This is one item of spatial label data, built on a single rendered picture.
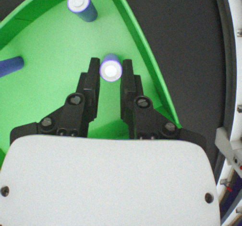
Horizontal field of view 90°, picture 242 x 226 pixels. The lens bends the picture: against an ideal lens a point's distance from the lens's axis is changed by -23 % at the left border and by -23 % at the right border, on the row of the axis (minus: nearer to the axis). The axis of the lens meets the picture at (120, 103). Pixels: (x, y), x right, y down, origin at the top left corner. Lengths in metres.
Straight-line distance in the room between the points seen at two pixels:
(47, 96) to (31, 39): 0.08
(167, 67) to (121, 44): 0.38
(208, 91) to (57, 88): 0.56
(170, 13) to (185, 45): 0.12
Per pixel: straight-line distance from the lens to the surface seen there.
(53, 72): 0.20
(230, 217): 0.93
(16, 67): 0.20
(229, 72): 0.66
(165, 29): 0.54
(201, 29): 0.60
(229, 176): 0.88
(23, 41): 0.22
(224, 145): 0.75
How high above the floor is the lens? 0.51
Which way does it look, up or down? 67 degrees down
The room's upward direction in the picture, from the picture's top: 173 degrees clockwise
